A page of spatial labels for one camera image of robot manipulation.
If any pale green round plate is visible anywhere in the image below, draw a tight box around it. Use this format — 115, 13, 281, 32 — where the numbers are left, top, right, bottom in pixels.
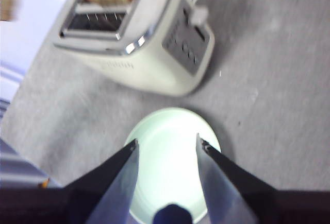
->
123, 107, 222, 224

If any cream two-slot toaster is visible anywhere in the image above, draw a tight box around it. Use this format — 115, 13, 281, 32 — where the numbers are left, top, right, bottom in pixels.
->
53, 0, 216, 97

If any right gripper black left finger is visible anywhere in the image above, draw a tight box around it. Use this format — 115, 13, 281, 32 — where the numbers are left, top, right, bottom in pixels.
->
64, 138, 140, 224

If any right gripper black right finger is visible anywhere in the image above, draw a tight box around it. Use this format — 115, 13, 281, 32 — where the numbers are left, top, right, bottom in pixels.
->
196, 132, 282, 224

